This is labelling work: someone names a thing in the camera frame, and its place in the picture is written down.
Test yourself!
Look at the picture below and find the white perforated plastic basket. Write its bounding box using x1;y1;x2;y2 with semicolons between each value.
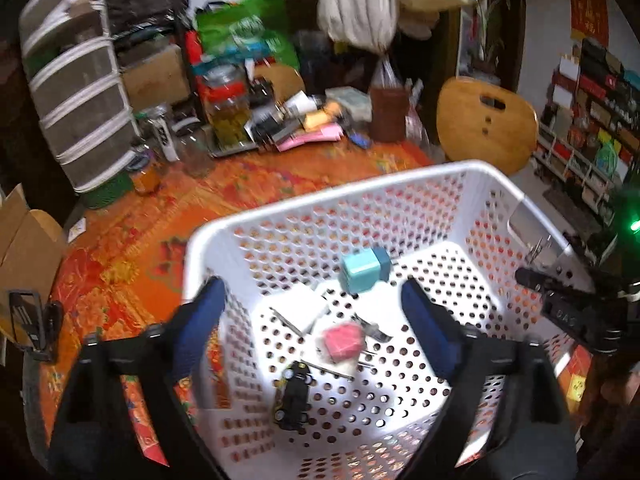
183;162;591;479

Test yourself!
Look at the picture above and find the beige tote bag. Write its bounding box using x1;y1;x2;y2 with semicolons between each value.
318;0;398;54

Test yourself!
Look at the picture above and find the white charger with prongs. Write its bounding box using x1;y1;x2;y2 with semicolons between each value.
316;314;392;363

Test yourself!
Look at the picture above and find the white drawer tower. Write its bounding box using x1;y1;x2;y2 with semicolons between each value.
18;0;139;194

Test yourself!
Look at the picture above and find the red patterned tablecloth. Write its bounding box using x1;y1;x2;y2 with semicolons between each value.
35;141;449;479

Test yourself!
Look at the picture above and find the light blue charger plug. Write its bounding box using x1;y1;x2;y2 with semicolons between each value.
338;246;392;295

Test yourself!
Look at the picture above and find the brown mug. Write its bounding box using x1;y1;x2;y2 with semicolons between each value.
370;87;409;143

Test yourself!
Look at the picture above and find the small orange jar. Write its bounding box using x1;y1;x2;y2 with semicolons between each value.
130;162;160;195

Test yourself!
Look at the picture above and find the shelf with boxes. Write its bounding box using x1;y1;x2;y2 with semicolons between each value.
534;38;639;224

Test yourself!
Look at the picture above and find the large pickle jar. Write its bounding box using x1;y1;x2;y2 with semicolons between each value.
202;64;250;150

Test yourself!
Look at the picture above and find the wooden chair right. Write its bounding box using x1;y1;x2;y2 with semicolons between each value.
436;77;539;176

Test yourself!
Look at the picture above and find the black toy car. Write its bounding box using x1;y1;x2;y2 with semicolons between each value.
272;361;314;431

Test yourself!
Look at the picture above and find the green shopping bag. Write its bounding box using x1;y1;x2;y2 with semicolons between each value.
195;0;299;70

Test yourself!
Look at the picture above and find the black phone stand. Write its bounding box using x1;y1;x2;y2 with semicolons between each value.
8;289;64;363

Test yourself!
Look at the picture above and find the white square charger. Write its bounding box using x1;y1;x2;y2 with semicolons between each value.
269;283;329;336

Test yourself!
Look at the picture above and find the pink cube charger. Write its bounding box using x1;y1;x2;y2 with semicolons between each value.
321;323;364;363

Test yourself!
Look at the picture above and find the empty glass jar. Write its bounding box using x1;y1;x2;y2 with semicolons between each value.
178;132;214;178

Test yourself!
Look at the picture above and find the cardboard box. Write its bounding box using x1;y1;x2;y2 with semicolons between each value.
0;184;66;344

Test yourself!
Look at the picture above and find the wooden chair behind table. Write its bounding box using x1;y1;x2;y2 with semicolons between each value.
254;63;306;102

